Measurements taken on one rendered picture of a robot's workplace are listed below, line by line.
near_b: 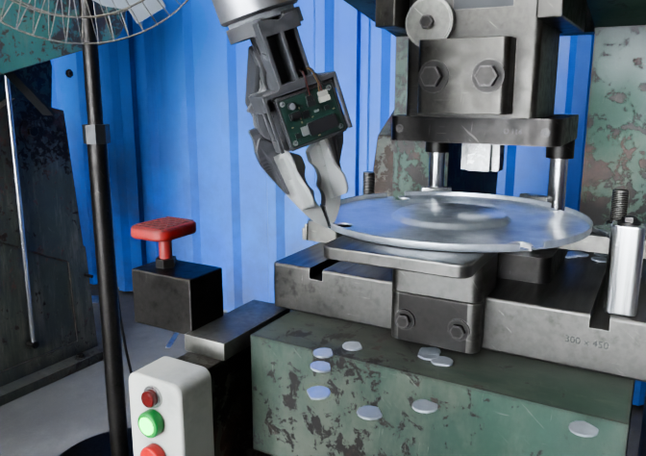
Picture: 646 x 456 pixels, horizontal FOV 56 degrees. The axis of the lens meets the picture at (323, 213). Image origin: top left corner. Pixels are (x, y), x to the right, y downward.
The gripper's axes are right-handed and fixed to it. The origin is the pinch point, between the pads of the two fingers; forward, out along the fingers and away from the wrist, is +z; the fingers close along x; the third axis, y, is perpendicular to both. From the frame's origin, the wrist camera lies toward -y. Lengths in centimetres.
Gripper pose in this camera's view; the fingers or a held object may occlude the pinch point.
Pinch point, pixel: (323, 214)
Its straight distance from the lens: 62.7
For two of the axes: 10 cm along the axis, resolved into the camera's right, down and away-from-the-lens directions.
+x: 9.0, -3.7, 2.2
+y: 3.1, 1.9, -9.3
